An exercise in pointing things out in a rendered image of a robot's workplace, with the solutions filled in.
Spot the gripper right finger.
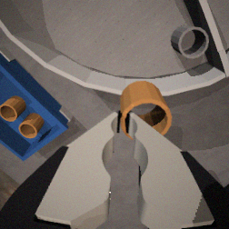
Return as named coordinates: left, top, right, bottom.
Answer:
left=125, top=110, right=229, bottom=229

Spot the blue crate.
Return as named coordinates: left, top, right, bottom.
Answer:
left=0, top=46, right=73, bottom=161

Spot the bronze bushing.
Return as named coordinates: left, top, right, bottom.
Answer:
left=120, top=81, right=172, bottom=140
left=0, top=95, right=26, bottom=122
left=19, top=113, right=44, bottom=138

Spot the white round turntable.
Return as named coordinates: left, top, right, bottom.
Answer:
left=0, top=0, right=229, bottom=95

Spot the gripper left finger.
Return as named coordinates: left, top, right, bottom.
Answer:
left=0, top=109, right=121, bottom=229

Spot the grey metal sleeve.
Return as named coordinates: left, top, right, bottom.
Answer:
left=171, top=25, right=209, bottom=59

